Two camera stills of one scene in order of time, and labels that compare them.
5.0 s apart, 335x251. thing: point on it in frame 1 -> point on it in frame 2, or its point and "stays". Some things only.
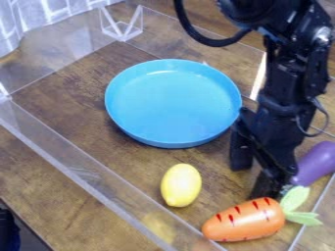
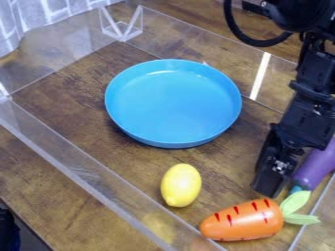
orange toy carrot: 258,218 stays
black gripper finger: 240,149 -> 274,169
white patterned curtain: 21,15 stays
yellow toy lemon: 180,184 stays
